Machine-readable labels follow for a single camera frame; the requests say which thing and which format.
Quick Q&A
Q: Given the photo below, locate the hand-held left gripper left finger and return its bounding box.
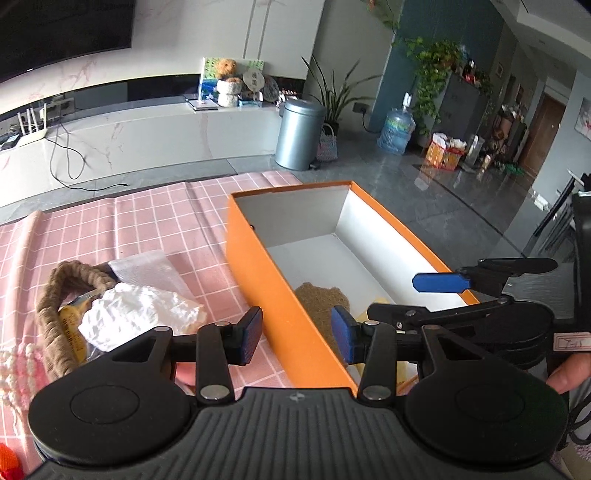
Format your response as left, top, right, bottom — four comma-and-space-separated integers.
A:
99, 305, 264, 407

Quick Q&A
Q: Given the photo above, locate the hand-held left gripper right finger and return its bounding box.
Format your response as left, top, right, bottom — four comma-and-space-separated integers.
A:
330, 305, 491, 403

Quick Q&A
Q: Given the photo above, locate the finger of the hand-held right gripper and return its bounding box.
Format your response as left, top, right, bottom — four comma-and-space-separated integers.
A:
412, 257, 560, 294
368, 296, 515, 332

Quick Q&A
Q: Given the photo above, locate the brown plush toy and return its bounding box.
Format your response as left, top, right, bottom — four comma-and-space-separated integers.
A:
294, 282, 352, 368

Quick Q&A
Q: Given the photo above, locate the orange cardboard box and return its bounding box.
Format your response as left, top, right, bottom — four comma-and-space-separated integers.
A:
225, 181, 483, 401

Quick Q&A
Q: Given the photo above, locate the orange red crochet fruit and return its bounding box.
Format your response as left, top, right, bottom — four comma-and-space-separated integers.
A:
0, 442, 22, 480

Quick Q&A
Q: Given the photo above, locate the person's right hand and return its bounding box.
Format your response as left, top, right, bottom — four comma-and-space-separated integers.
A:
545, 353, 591, 395

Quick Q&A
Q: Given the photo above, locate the dining chair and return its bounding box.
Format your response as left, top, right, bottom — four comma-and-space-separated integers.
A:
530, 173, 579, 260

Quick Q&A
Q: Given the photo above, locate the white crumpled tissue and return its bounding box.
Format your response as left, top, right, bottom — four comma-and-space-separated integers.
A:
77, 282, 209, 353

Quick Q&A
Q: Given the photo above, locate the clear plastic packet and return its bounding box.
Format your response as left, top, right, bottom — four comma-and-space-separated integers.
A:
108, 250, 202, 308

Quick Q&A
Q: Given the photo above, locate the orange gift bag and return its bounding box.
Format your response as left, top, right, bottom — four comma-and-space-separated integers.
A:
424, 132, 467, 173

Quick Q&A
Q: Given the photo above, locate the pink checked tablecloth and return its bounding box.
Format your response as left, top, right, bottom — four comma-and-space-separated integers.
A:
0, 170, 365, 480

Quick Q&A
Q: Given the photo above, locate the blue water bottle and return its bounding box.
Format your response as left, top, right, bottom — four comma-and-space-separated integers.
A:
378, 92, 417, 156

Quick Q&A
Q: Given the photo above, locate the woven basket bag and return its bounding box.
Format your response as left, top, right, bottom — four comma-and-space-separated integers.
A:
316, 122, 341, 162

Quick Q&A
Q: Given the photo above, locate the brown door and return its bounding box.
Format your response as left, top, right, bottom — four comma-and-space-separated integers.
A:
516, 92, 567, 177

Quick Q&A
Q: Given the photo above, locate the yellow labelled packet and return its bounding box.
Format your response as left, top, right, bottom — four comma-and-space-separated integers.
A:
57, 295, 100, 366

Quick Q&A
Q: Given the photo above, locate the grey cabinet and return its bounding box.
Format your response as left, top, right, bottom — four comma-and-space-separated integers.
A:
431, 73, 491, 140

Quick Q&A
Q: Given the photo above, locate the grey metal trash can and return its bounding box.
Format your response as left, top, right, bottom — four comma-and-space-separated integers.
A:
274, 99, 327, 172

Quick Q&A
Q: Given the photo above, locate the long-leaf potted plant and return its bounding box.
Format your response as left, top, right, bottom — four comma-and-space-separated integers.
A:
302, 55, 371, 136

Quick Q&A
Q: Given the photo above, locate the trailing green plant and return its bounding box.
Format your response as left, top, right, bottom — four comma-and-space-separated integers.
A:
403, 37, 463, 140

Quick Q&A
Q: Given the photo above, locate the white marble media console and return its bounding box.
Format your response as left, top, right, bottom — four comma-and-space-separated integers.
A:
0, 98, 298, 198

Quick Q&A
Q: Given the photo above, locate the cream woven tassel mat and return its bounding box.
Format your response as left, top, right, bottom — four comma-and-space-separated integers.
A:
0, 344, 51, 417

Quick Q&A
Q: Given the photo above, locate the landscape painting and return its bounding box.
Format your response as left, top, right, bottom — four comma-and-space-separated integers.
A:
200, 57, 267, 101

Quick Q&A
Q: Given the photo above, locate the round paper fan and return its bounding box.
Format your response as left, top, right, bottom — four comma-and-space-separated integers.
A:
242, 69, 267, 103

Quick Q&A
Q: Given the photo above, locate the white router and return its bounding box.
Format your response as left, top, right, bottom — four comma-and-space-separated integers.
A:
16, 103, 50, 142

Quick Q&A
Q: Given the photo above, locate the black television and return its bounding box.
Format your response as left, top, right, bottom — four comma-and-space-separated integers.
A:
0, 0, 137, 84

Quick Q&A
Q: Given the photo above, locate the woven rope basket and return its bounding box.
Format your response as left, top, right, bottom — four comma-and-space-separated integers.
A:
36, 260, 116, 382

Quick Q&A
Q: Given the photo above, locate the black cable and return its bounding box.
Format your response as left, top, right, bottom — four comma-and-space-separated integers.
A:
48, 119, 130, 190

